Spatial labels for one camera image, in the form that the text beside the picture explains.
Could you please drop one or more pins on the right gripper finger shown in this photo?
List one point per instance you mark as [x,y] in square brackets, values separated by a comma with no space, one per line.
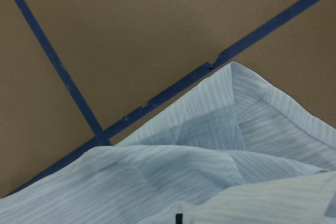
[179,218]

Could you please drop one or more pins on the light blue button shirt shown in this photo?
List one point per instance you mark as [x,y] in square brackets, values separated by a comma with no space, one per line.
[234,149]

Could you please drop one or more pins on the blue tape grid lines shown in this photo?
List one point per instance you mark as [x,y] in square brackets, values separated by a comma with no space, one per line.
[102,136]

